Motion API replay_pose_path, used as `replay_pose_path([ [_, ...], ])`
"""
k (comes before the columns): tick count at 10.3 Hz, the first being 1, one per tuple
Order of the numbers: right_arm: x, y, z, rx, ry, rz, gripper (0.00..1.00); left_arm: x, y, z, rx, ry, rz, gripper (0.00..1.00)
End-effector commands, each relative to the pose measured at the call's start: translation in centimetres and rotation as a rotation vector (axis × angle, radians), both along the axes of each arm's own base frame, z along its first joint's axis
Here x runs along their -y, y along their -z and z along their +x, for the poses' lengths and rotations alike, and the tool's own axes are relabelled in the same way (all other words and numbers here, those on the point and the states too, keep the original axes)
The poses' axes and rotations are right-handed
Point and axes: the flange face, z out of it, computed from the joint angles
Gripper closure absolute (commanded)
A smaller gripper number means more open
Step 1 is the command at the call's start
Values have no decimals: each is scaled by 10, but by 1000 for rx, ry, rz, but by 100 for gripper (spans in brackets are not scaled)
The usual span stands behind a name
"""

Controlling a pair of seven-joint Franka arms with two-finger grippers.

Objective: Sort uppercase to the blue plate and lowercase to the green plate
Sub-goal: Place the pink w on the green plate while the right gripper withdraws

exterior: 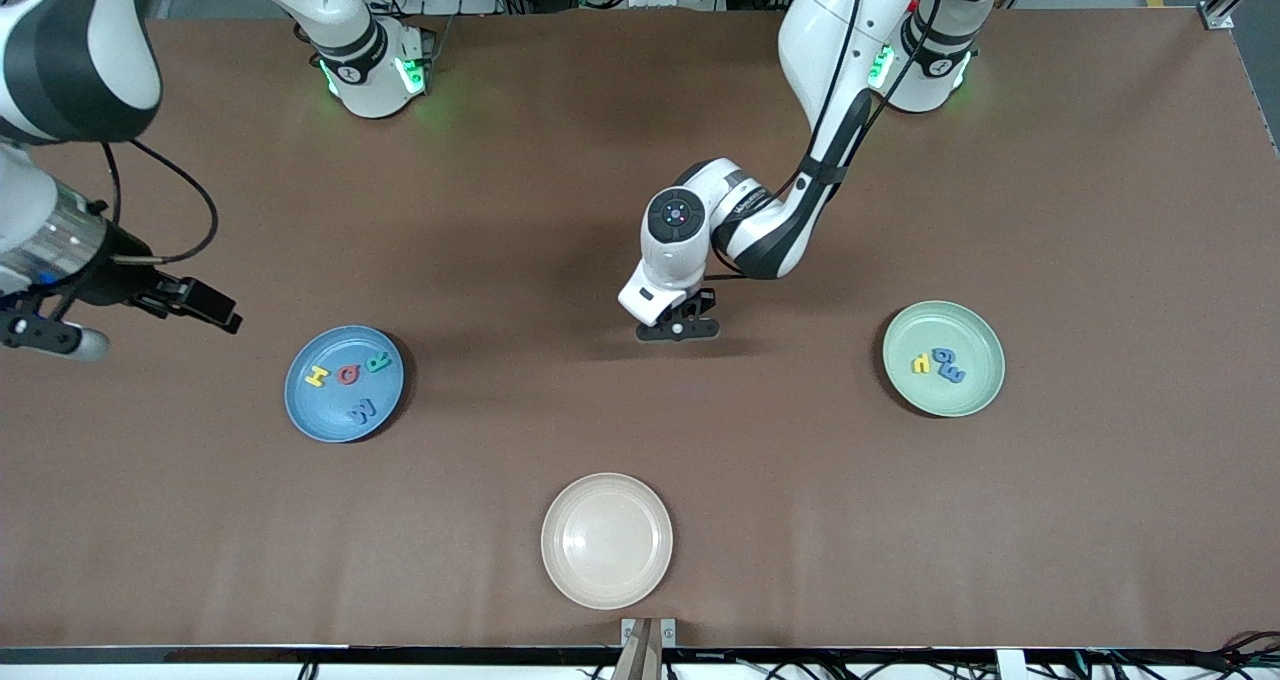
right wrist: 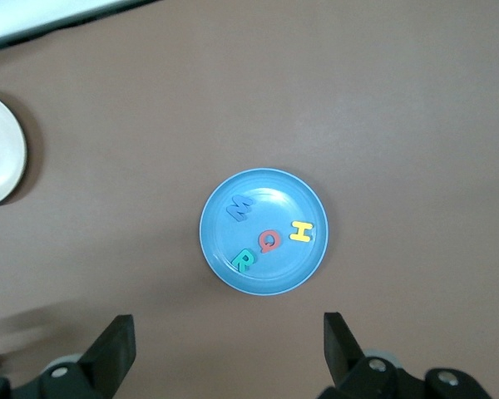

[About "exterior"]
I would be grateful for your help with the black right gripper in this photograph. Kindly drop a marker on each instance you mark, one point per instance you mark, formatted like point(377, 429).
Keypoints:
point(112, 279)

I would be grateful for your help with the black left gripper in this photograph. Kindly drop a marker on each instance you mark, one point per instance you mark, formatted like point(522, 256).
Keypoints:
point(707, 303)

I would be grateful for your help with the yellow foam capital H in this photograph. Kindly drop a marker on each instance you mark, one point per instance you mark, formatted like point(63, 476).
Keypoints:
point(317, 376)

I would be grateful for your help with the red foam letter Q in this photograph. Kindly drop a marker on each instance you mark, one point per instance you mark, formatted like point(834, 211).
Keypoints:
point(343, 375)

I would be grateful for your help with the green foam letter R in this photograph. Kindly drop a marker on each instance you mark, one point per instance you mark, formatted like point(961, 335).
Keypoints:
point(376, 364)

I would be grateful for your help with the blue foam capital W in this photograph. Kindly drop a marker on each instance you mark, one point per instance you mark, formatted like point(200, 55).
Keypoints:
point(362, 412)

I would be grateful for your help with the yellow foam small h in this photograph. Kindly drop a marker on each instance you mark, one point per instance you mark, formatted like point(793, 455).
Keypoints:
point(920, 365)

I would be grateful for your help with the blue foam small m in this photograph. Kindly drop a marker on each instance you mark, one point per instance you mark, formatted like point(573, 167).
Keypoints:
point(953, 372)

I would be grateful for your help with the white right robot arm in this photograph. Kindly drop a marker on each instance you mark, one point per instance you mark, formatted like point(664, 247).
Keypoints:
point(80, 50)

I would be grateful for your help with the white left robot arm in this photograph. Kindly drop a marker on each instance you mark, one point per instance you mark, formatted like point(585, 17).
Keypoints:
point(830, 40)

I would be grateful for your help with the blue plate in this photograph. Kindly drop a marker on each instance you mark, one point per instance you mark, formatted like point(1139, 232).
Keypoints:
point(320, 415)

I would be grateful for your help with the beige plate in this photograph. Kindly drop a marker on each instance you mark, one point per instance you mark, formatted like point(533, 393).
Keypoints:
point(607, 542)

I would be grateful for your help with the green plate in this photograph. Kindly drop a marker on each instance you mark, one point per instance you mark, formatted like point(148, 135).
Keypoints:
point(960, 395)

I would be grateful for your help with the brown table cover sheet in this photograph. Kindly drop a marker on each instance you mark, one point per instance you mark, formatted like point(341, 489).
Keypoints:
point(500, 210)

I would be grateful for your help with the white label tag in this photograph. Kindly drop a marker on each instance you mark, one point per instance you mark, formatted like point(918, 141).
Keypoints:
point(1010, 665)

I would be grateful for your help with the metal table edge bracket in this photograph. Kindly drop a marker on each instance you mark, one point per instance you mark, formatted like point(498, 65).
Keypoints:
point(668, 632)

